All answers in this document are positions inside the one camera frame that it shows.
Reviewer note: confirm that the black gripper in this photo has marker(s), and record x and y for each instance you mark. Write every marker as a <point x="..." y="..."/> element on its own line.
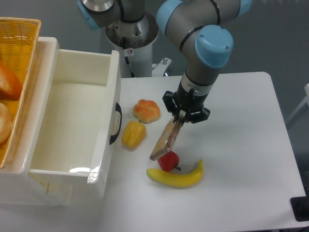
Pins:
<point x="188" y="101"/>

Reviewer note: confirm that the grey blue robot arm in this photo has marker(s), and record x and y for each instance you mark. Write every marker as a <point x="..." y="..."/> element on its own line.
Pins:
<point x="194" y="26"/>

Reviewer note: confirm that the open upper white drawer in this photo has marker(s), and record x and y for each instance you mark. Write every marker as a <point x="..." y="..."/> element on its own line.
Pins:
<point x="81" y="121"/>

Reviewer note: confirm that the white drawer cabinet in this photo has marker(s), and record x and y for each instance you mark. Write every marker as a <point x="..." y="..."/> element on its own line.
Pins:
<point x="17" y="184"/>

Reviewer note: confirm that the flower shaped bread bun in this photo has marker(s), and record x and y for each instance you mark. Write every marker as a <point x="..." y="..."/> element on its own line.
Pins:
<point x="146" y="111"/>

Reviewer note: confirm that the red bell pepper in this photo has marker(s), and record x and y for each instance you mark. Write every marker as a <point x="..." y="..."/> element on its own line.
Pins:
<point x="169" y="162"/>

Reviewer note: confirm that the yellow bell pepper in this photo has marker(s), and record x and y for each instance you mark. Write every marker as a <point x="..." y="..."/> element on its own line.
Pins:
<point x="133" y="134"/>

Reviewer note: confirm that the yellow banana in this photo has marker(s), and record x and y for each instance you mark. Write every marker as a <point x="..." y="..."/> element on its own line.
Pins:
<point x="177" y="180"/>

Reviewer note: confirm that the black clamp at table edge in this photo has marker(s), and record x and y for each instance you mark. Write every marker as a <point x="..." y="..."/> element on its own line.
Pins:
<point x="300" y="207"/>

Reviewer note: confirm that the orange bread loaf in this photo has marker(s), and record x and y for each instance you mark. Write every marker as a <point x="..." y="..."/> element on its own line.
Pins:
<point x="10" y="85"/>

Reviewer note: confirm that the round pale bread roll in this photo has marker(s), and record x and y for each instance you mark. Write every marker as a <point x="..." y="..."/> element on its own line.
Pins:
<point x="6" y="122"/>

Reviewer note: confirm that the yellow wicker basket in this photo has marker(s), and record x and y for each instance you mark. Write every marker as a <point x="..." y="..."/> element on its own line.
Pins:
<point x="18" y="38"/>

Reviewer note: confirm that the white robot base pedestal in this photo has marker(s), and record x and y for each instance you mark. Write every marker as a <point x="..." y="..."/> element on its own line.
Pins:
<point x="134" y="42"/>

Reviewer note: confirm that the white frame at right edge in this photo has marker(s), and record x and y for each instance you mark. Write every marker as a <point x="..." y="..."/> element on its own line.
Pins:
<point x="299" y="110"/>

